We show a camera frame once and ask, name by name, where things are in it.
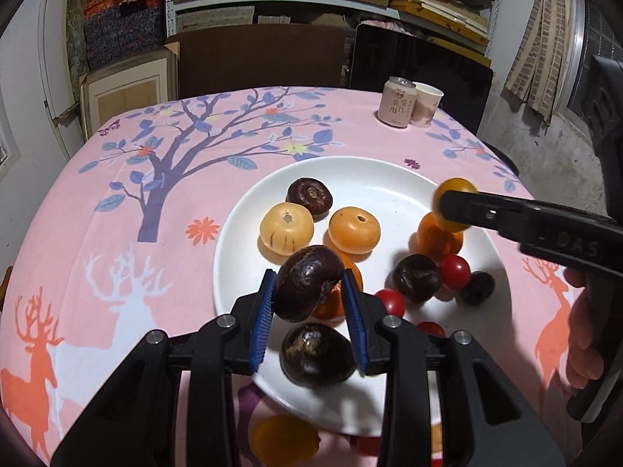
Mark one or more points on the dark tomato back plate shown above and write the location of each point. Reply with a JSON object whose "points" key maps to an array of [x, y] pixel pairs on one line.
{"points": [[309, 197]]}

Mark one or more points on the brown board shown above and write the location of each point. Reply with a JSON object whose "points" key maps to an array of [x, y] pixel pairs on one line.
{"points": [[253, 63]]}

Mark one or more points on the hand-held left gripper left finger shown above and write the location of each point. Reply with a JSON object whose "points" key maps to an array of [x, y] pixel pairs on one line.
{"points": [[260, 331]]}

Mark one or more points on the orange-yellow tomato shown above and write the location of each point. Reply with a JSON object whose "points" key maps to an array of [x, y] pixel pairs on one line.
{"points": [[284, 438]]}

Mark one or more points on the dark tomato front plate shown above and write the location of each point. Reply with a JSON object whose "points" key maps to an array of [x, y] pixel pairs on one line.
{"points": [[316, 355]]}

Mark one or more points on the person's right hand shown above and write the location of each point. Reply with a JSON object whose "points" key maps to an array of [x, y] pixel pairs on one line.
{"points": [[584, 335]]}

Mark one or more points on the red cherry tomato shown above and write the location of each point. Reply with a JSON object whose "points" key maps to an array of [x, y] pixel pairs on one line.
{"points": [[391, 301], [367, 446], [455, 272], [430, 329]]}

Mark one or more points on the orange mandarin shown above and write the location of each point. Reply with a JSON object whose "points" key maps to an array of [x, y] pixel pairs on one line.
{"points": [[440, 243], [328, 309]]}

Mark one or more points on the white oval plate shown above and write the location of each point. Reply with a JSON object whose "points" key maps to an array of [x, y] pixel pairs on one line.
{"points": [[389, 189]]}

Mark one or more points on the white board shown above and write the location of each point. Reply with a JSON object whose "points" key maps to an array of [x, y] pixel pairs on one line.
{"points": [[53, 68]]}

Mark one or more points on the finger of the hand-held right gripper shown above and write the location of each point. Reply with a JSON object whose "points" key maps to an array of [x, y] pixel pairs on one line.
{"points": [[486, 214]]}

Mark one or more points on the large yellow-orange fruit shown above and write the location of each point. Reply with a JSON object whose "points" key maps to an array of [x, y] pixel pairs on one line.
{"points": [[354, 228]]}

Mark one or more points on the stack of blue patterned boxes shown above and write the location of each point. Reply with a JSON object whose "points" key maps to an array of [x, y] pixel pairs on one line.
{"points": [[121, 39]]}

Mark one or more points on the white metal shelf rack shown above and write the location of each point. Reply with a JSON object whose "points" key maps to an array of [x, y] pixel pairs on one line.
{"points": [[169, 9]]}

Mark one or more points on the dark tomato plate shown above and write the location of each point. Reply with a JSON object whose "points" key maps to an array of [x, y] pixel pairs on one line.
{"points": [[309, 197], [316, 355]]}

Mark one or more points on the dark brown water chestnut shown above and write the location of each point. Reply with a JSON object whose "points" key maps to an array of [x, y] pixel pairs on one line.
{"points": [[306, 282]]}

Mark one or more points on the small striped yellow pepino melon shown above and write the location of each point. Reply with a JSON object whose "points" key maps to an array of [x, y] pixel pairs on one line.
{"points": [[286, 227]]}

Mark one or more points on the small dark cherry tomato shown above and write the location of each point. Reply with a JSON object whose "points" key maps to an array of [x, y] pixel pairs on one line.
{"points": [[478, 288]]}

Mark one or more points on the pink deer print tablecloth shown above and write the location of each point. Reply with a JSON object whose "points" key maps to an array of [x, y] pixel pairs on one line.
{"points": [[97, 214]]}

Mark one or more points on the paper cup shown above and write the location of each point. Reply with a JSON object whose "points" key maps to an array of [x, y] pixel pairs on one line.
{"points": [[428, 104]]}

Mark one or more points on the grey marble slab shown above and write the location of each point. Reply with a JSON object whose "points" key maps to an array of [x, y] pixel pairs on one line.
{"points": [[77, 34]]}

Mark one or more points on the yellow cherry tomato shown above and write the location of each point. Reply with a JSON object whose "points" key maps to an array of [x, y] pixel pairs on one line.
{"points": [[455, 186]]}

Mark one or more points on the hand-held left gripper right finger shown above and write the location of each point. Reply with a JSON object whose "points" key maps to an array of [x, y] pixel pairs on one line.
{"points": [[355, 331]]}

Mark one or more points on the wooden picture frame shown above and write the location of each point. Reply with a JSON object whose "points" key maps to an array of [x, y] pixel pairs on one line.
{"points": [[126, 97]]}

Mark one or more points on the beige beverage can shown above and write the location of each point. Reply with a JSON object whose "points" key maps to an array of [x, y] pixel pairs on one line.
{"points": [[396, 102]]}

